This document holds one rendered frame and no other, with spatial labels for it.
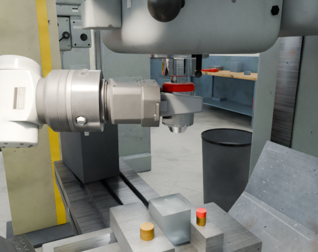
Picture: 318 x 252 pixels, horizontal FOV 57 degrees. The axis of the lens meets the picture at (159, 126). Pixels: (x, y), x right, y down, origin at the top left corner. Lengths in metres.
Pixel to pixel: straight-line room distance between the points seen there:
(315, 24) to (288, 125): 0.38
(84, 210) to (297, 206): 0.50
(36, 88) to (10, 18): 1.69
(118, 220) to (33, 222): 1.91
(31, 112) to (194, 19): 0.24
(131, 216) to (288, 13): 0.39
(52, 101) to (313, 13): 0.34
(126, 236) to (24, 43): 1.74
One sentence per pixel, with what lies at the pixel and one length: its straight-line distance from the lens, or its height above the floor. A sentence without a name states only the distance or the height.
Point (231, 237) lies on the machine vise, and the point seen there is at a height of 1.00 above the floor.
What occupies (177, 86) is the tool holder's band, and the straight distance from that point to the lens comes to 0.40.
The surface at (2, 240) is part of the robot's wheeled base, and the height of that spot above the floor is 0.57.
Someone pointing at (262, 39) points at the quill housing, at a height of 1.33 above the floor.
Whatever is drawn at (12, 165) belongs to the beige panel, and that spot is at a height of 0.56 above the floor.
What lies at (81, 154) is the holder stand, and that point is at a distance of 0.88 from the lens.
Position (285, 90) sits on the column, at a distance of 0.76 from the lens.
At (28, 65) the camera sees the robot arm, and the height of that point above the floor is 1.29.
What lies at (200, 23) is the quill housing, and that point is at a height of 1.34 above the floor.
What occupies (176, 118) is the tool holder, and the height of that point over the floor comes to 1.22.
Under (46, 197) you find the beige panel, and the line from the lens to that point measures 2.33.
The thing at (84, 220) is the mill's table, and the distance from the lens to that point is 0.74.
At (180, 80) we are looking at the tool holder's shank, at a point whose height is 1.27.
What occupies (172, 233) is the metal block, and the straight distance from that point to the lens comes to 0.51.
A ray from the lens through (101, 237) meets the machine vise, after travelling 0.56.
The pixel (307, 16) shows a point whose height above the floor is 1.35.
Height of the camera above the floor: 1.31
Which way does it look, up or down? 15 degrees down
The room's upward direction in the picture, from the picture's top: straight up
